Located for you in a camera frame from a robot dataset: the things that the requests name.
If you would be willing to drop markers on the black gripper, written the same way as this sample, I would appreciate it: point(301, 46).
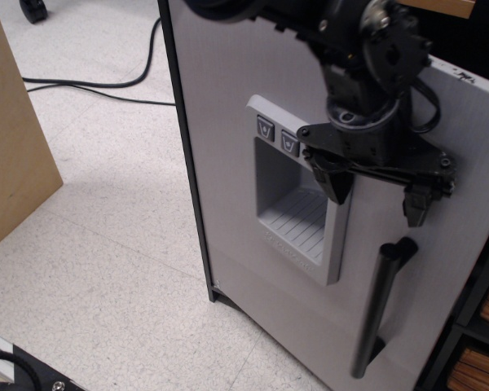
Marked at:
point(371, 55)

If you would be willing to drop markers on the light wooden panel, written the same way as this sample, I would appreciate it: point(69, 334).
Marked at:
point(28, 172)

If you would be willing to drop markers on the woven basket lower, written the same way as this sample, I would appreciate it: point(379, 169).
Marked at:
point(470, 372)

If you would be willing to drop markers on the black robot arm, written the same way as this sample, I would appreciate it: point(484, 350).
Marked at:
point(285, 15)

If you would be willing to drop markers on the dark grey fridge cabinet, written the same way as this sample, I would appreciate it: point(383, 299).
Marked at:
point(338, 159)

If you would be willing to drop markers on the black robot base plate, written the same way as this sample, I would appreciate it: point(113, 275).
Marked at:
point(50, 378)

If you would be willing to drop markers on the grey toy fridge door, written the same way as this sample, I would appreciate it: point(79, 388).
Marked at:
point(296, 263)

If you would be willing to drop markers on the black caster wheel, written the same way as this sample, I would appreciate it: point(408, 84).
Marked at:
point(34, 10)

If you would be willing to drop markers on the black door handle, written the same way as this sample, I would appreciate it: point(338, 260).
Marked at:
point(391, 259)

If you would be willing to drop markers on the cardboard box on top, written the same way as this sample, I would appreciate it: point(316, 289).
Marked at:
point(458, 8)

